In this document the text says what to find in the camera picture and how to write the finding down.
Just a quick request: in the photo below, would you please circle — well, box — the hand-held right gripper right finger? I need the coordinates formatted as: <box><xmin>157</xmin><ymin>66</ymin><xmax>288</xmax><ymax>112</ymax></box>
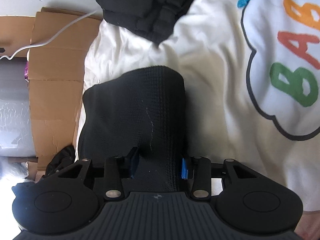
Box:
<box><xmin>181</xmin><ymin>156</ymin><xmax>254</xmax><ymax>201</ymax></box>

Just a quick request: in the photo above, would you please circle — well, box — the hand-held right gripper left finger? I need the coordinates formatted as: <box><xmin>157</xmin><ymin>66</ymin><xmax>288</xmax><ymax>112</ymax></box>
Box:
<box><xmin>57</xmin><ymin>146</ymin><xmax>140</xmax><ymax>201</ymax></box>

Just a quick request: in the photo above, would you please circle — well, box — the black waffle knit garment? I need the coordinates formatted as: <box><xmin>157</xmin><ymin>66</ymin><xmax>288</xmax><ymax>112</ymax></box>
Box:
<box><xmin>77</xmin><ymin>65</ymin><xmax>187</xmax><ymax>193</ymax></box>

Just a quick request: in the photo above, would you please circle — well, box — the stack of folded black clothes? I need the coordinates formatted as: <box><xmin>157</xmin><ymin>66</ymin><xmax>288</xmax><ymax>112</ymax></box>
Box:
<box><xmin>96</xmin><ymin>0</ymin><xmax>211</xmax><ymax>44</ymax></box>

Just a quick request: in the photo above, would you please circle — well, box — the black fuzzy cloth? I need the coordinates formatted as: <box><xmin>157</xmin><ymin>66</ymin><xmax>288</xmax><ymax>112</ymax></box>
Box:
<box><xmin>46</xmin><ymin>145</ymin><xmax>76</xmax><ymax>178</ymax></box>

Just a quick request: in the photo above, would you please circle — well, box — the cream printed blanket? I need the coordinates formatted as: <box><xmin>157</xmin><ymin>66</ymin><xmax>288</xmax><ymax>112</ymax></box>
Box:
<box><xmin>74</xmin><ymin>0</ymin><xmax>320</xmax><ymax>240</ymax></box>

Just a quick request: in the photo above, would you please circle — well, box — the large brown cardboard sheet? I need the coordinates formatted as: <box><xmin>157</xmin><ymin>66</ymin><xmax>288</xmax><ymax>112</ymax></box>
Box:
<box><xmin>0</xmin><ymin>7</ymin><xmax>103</xmax><ymax>183</ymax></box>

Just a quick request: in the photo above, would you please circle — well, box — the clear bubble wrap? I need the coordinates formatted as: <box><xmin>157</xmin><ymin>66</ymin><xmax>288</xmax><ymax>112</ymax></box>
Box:
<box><xmin>0</xmin><ymin>57</ymin><xmax>38</xmax><ymax>180</ymax></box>

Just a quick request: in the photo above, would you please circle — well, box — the white cable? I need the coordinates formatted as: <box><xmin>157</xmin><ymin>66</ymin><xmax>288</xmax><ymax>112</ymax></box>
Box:
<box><xmin>0</xmin><ymin>9</ymin><xmax>100</xmax><ymax>61</ymax></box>

